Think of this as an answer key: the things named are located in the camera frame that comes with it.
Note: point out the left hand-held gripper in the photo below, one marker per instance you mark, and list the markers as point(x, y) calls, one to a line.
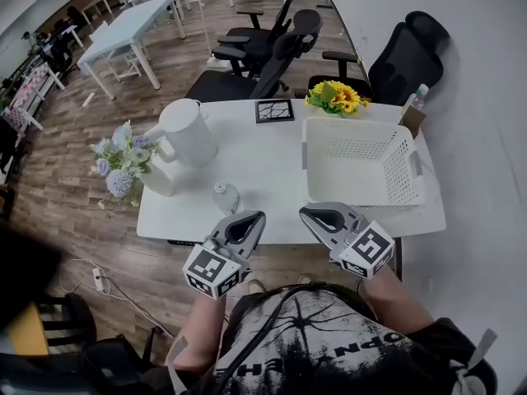
point(212, 268)

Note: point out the person's black printed shirt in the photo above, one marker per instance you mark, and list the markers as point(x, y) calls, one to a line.
point(329, 344)

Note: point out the black mesh office chair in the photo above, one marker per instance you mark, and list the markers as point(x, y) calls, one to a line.
point(267, 68)

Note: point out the white vase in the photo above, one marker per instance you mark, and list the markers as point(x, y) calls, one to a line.
point(158, 179)

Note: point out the clear plastic bottle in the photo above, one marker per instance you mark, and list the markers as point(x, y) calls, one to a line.
point(226, 198)

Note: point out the person's right shoe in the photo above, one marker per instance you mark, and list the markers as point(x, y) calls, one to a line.
point(304, 280)

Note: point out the yellow seat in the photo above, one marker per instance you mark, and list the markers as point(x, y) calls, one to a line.
point(29, 329)

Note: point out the light blue table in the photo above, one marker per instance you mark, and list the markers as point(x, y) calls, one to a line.
point(123, 31)

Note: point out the person's left forearm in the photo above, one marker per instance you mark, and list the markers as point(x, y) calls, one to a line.
point(199, 335)

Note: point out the person's left shoe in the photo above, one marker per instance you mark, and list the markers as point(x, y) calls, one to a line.
point(254, 286)

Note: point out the white perforated plastic basket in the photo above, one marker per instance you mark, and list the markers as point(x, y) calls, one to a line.
point(354, 159)

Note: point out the black framed picture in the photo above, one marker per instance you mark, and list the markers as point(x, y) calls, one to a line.
point(274, 111)

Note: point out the blue and white flower bouquet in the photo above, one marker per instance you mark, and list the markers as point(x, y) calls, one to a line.
point(119, 159)

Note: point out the black office chair wide headrest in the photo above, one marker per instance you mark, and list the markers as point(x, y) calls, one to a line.
point(403, 62)

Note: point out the white checkered shelf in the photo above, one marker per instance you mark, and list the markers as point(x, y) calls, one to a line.
point(29, 93)

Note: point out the black office chair with armrests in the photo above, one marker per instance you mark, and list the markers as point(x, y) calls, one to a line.
point(255, 35)

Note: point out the clear bottle with green label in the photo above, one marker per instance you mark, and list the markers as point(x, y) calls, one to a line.
point(416, 97)

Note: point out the person's shoe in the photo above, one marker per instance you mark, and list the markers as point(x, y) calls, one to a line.
point(254, 286)
point(304, 280)

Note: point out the white electric kettle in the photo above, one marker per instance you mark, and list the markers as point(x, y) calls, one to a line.
point(185, 132)

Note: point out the brown cardboard box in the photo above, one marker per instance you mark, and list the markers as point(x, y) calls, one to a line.
point(411, 121)

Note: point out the sunflower bouquet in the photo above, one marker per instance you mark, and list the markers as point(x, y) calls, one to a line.
point(335, 96)

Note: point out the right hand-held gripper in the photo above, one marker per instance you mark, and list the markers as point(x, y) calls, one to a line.
point(366, 247)

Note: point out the black wooden chair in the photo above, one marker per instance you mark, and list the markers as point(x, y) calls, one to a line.
point(62, 331)

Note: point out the person's right forearm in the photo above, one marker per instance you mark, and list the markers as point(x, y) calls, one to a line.
point(395, 300)

